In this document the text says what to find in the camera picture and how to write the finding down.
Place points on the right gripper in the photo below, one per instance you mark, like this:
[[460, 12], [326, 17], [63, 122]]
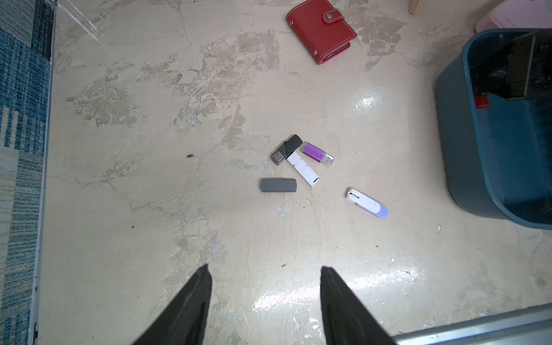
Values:
[[520, 69]]

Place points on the teal plastic storage box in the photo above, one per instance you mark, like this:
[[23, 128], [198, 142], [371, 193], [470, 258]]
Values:
[[498, 159]]

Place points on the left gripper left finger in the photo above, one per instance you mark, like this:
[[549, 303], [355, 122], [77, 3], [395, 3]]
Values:
[[184, 319]]

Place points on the purple usb drive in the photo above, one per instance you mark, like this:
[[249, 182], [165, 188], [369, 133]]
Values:
[[317, 154]]

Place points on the pink plastic lid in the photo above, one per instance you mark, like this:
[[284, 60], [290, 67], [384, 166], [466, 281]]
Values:
[[517, 14]]

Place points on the red leather wallet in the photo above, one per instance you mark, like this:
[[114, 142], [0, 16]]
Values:
[[321, 28]]

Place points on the red usb drive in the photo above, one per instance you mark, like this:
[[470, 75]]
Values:
[[481, 101]]

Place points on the grey usb drive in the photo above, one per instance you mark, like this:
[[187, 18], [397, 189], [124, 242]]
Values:
[[278, 185]]

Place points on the black translucent usb drive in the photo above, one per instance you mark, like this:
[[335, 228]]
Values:
[[284, 151]]

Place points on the white lilac usb drive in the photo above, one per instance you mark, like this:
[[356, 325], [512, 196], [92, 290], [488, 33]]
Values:
[[368, 204]]

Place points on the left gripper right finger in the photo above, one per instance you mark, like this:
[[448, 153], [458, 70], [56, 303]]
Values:
[[345, 319]]

